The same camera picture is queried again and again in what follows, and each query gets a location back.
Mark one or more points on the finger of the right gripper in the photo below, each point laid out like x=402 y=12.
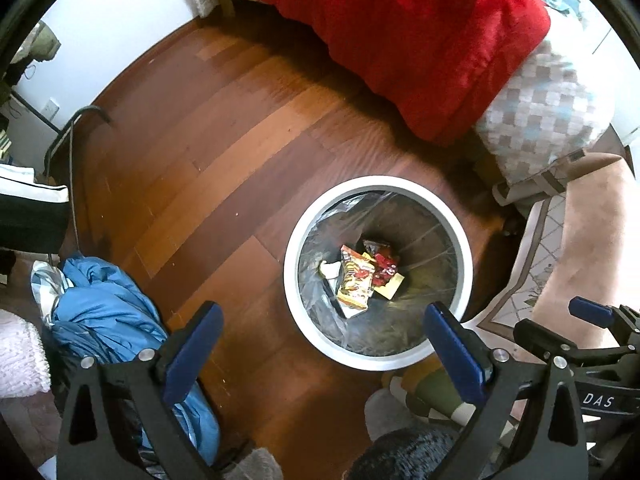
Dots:
x=591 y=312
x=541 y=342

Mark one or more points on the pink patterned bed sheet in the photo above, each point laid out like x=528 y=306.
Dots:
x=584 y=242

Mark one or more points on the yellow cigarette box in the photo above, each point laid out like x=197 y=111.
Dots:
x=388 y=290

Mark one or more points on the orange red snack bag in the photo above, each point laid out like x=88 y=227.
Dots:
x=356 y=277

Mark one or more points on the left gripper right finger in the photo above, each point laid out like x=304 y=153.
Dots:
x=550 y=441

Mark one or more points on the white barcode box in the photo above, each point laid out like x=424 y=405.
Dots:
x=331 y=273

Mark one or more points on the white round trash bin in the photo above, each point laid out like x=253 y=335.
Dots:
x=434 y=258

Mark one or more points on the blue jacket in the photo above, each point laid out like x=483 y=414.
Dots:
x=91 y=308

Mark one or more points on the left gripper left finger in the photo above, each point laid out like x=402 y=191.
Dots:
x=93 y=442

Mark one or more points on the dark red snack wrapper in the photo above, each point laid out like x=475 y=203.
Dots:
x=383 y=258

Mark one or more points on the checked quilt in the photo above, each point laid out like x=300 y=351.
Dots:
x=554 y=105

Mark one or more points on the red blanket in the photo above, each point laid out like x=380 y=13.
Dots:
x=440 y=62

